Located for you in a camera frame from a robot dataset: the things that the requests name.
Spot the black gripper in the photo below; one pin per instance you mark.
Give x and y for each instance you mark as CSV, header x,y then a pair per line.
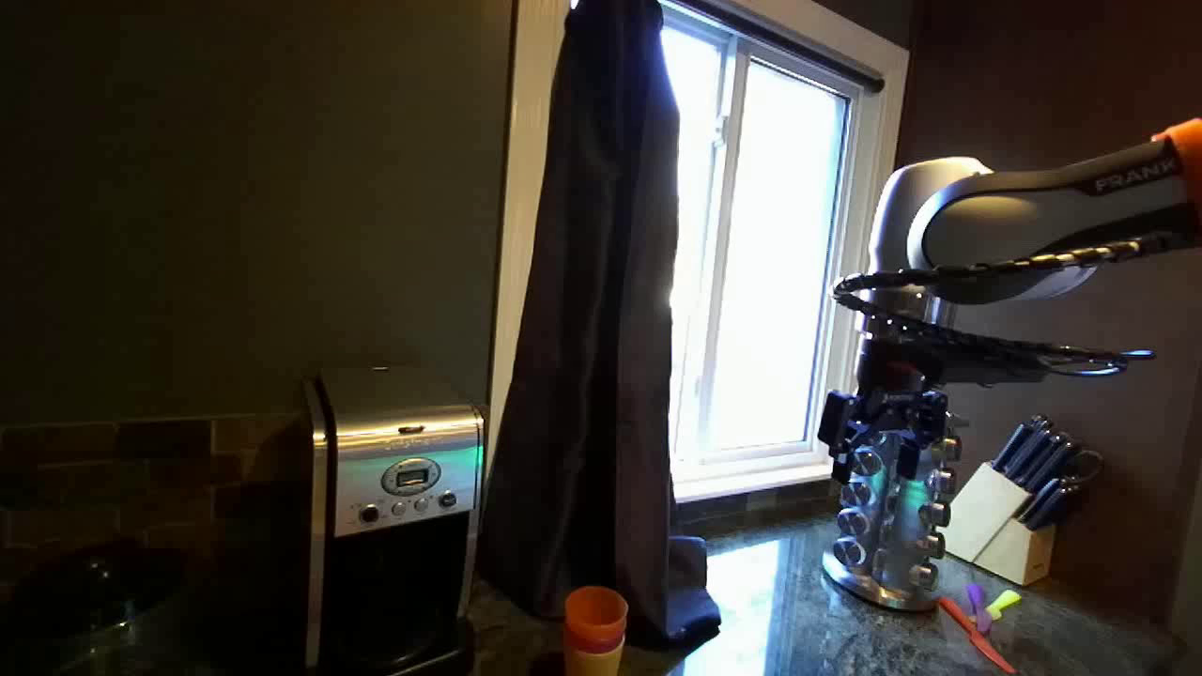
x,y
890,381

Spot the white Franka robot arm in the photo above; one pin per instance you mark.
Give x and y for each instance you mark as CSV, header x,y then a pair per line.
x,y
999,218

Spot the silver drip coffee maker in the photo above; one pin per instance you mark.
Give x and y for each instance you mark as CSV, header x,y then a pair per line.
x,y
396,476

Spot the wooden knife block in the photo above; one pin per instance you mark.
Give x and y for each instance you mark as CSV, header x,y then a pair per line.
x,y
998,528

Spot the red plastic knife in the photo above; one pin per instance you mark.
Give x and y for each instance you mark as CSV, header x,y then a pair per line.
x,y
977,635

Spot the dark blue curtain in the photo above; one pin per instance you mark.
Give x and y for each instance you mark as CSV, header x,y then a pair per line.
x,y
594,312

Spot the orange stacked plastic cups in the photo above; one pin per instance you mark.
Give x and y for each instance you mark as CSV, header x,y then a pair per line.
x,y
594,625

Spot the white window frame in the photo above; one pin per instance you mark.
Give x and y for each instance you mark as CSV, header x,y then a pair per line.
x,y
865,152

